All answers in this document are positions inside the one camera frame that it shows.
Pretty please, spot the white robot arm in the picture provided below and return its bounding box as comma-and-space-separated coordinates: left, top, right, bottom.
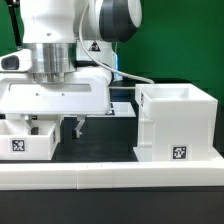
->
0, 0, 142, 134

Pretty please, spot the white front drawer tray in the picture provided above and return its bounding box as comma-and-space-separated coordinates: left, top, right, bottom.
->
0, 119, 60, 160

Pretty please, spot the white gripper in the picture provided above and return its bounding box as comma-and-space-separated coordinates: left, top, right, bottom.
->
0, 68, 112, 138

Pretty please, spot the black camera stand pole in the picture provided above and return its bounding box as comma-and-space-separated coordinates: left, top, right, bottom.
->
4, 0, 23, 51

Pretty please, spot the white drawer cabinet box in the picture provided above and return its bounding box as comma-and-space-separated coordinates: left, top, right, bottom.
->
134, 84, 221, 162

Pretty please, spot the white L-shaped border rail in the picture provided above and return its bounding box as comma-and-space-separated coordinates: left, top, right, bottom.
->
0, 160, 224, 190

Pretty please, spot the white fiducial marker sheet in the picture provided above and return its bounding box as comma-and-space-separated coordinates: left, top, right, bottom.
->
63, 101, 137, 118

